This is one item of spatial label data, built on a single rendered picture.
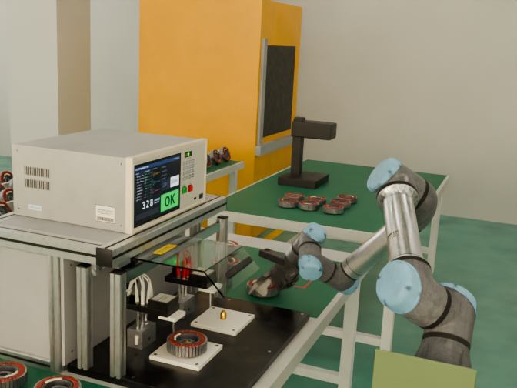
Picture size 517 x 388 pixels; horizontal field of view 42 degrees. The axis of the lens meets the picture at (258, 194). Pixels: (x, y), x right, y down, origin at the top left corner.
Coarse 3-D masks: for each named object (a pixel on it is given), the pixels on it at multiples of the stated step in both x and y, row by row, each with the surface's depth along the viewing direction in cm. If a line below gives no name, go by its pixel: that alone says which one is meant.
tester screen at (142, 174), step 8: (168, 160) 189; (176, 160) 193; (136, 168) 173; (144, 168) 177; (152, 168) 181; (160, 168) 185; (168, 168) 190; (176, 168) 194; (136, 176) 174; (144, 176) 178; (152, 176) 182; (160, 176) 186; (168, 176) 190; (136, 184) 174; (144, 184) 178; (152, 184) 182; (160, 184) 186; (136, 192) 175; (144, 192) 179; (152, 192) 183; (160, 192) 187; (136, 200) 176; (144, 200) 179; (160, 200) 187; (136, 208) 176; (152, 208) 184; (160, 208) 188; (152, 216) 185; (136, 224) 177
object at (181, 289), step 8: (192, 272) 207; (168, 280) 209; (176, 280) 207; (184, 280) 206; (192, 280) 206; (200, 280) 205; (208, 280) 205; (184, 288) 213; (200, 288) 205; (208, 288) 205
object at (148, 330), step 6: (144, 324) 191; (150, 324) 191; (132, 330) 187; (138, 330) 187; (144, 330) 187; (150, 330) 190; (132, 336) 187; (144, 336) 187; (150, 336) 190; (132, 342) 188; (138, 342) 187; (144, 342) 187; (150, 342) 191; (138, 348) 187; (144, 348) 188
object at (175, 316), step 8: (160, 296) 186; (168, 296) 186; (176, 296) 187; (128, 304) 186; (136, 304) 186; (152, 304) 183; (160, 304) 182; (168, 304) 182; (176, 304) 186; (136, 312) 187; (144, 312) 185; (152, 312) 184; (160, 312) 183; (168, 312) 182; (176, 312) 186; (184, 312) 187; (136, 320) 187; (144, 320) 192; (168, 320) 183; (176, 320) 182; (136, 328) 188
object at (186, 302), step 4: (184, 296) 212; (188, 296) 213; (192, 296) 213; (180, 300) 209; (184, 300) 210; (188, 300) 211; (192, 300) 214; (180, 304) 208; (184, 304) 208; (188, 304) 211; (192, 304) 214; (180, 308) 209; (184, 308) 209; (188, 308) 212; (192, 308) 214; (188, 312) 212; (184, 316) 209
